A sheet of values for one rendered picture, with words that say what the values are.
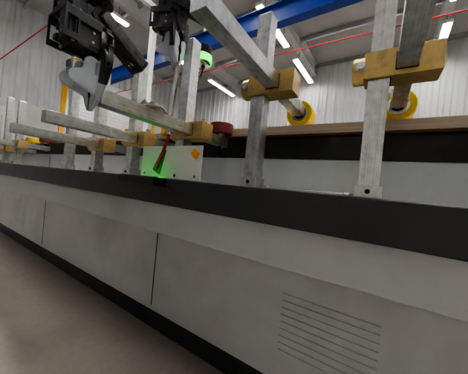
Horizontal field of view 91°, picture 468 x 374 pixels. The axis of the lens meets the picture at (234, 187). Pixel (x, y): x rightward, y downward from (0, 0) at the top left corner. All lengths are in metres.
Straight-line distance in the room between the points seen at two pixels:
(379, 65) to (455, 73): 7.90
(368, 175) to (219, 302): 0.69
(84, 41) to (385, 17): 0.54
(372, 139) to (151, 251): 0.98
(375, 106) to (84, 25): 0.53
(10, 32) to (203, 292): 8.85
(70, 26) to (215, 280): 0.81
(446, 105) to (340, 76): 2.87
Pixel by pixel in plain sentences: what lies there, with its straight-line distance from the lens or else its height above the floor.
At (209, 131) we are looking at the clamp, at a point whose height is 0.85.
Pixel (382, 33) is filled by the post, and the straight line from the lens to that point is 0.58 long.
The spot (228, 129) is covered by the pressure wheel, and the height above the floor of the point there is 0.88.
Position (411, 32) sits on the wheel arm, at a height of 0.93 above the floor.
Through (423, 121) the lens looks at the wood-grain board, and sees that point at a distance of 0.71.
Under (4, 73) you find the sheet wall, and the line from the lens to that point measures 8.92.
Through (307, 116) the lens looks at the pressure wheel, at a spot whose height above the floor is 0.93.
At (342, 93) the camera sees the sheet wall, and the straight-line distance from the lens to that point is 8.43.
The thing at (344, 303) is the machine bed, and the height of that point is 0.41.
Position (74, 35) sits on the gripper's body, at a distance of 0.52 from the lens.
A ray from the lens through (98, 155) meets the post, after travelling 1.12.
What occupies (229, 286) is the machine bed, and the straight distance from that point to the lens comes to 0.90.
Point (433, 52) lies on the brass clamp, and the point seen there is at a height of 0.95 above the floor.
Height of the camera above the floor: 0.70
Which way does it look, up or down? level
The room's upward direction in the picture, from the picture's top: 6 degrees clockwise
